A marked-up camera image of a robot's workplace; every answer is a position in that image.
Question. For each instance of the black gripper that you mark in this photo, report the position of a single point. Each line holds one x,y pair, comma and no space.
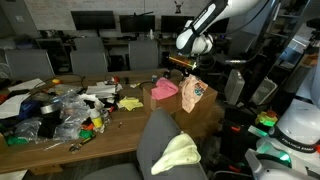
180,72

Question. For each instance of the peach printed t-shirt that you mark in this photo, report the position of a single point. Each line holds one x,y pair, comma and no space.
188,96

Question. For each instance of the pink cloth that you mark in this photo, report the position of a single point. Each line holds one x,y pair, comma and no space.
163,89

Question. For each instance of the pale yellow-green towel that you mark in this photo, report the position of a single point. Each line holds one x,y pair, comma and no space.
176,153

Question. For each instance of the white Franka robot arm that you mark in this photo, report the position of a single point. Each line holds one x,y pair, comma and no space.
186,40

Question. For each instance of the large brown cardboard box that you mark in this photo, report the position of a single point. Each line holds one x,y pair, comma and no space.
170,105

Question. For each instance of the grey office chair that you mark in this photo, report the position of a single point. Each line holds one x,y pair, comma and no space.
89,44
143,55
88,62
28,64

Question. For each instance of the dark grey high-back chair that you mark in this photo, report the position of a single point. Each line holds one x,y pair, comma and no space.
153,140

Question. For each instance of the white space heater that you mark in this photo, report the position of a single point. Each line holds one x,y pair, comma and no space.
234,86

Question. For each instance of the small white bottle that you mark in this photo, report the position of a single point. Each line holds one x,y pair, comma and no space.
151,35

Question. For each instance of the black computer monitor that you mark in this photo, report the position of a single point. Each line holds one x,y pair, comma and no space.
171,24
93,20
137,23

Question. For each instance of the small black object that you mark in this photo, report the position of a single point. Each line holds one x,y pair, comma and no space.
126,80

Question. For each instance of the small yellow rag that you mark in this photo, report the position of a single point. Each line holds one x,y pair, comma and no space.
130,103

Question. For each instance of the white grille fan heater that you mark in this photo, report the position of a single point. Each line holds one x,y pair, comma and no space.
264,91

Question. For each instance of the small metal bolt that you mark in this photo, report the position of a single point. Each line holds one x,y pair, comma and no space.
120,125

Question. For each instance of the stack of white papers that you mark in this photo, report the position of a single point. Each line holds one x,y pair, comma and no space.
101,90

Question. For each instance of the green orange yellow toy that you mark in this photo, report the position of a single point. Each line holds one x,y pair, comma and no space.
266,119

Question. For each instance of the white bottle yellow label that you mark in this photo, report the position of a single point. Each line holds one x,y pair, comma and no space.
96,120

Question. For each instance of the small green object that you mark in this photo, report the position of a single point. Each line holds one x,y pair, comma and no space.
86,134

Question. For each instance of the clear plastic bag pile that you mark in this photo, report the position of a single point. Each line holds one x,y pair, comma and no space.
71,113

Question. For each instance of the adjustable wrench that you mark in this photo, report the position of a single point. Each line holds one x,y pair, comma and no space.
80,145

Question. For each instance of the yellow red ball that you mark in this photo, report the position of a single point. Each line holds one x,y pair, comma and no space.
56,81

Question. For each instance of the white paper sheet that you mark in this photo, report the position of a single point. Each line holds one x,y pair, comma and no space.
13,106
26,85

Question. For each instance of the blue bag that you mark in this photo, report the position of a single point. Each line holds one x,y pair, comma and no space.
28,109

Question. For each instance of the green plastic bag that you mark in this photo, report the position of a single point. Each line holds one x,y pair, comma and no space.
15,140

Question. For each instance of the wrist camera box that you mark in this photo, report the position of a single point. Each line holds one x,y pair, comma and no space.
181,61

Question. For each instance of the long wooden wall desk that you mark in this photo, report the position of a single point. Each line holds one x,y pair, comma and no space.
116,41

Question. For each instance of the grey duct tape roll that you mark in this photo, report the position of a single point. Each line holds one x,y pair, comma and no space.
50,108

